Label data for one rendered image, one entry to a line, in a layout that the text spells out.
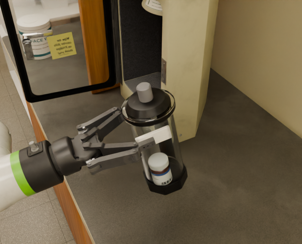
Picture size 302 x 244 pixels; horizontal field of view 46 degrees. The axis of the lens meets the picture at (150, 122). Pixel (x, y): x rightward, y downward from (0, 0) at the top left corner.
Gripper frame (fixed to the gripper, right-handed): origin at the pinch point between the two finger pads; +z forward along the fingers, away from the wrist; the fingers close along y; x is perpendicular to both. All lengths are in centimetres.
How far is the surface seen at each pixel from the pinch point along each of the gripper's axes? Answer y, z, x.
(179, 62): 19.0, 14.2, 1.1
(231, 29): 52, 46, 17
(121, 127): 33.6, -4.7, 25.1
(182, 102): 19.9, 12.9, 14.1
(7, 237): 79, -81, 102
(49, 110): 50, -25, 20
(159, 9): 27.7, 14.4, -10.3
